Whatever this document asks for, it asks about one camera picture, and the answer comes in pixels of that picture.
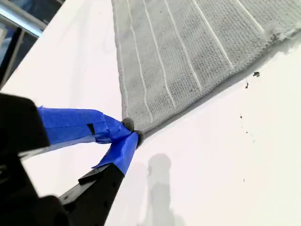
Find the grey striped towel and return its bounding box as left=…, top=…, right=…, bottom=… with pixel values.
left=111, top=0, right=301, bottom=145

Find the grey metal bar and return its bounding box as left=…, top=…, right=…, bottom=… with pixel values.
left=0, top=0, right=47, bottom=38

